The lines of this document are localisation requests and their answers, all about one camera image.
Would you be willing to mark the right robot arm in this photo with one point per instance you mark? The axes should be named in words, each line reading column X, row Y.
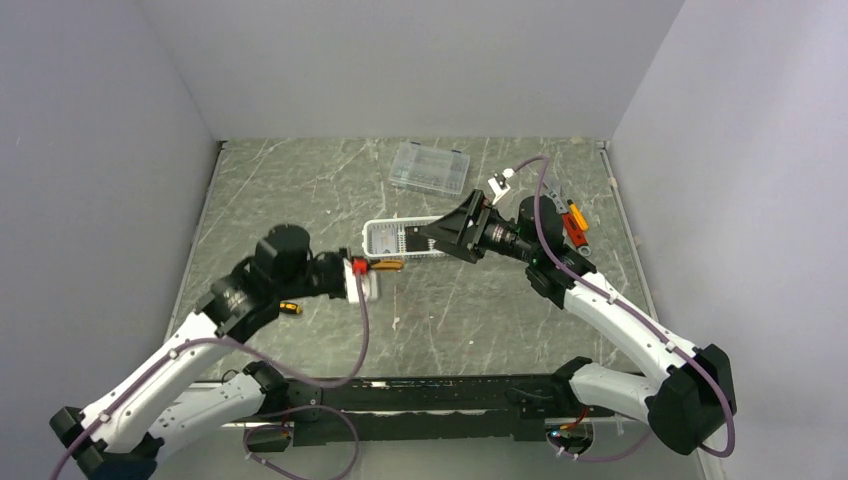
column 683, row 393

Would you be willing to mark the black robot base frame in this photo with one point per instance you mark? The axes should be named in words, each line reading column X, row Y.
column 521, row 407

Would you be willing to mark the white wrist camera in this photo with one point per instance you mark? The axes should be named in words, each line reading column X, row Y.
column 498, row 184
column 361, row 281

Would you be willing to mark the clear plastic organizer box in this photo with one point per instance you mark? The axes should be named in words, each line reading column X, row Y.
column 429, row 170

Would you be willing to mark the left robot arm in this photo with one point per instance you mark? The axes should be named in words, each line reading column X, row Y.
column 135, row 426

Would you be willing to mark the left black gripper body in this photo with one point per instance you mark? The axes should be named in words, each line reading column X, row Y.
column 322, row 272

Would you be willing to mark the yellow black handled wrench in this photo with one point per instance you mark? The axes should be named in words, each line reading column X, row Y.
column 289, row 308

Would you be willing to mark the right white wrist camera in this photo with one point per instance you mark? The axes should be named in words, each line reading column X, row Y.
column 498, row 184

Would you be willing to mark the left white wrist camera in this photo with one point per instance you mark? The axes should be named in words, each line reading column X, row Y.
column 361, row 281

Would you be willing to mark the red adjustable wrench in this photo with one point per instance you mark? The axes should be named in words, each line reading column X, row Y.
column 555, row 192

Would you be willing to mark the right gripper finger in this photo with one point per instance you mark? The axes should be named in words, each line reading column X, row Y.
column 445, row 242
column 451, row 226

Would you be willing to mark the white plastic basket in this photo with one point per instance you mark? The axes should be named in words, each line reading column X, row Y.
column 384, row 238

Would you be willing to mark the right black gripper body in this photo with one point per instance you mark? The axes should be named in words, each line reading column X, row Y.
column 479, row 214

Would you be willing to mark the black VIP cards stack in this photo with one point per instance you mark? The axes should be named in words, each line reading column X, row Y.
column 416, row 244

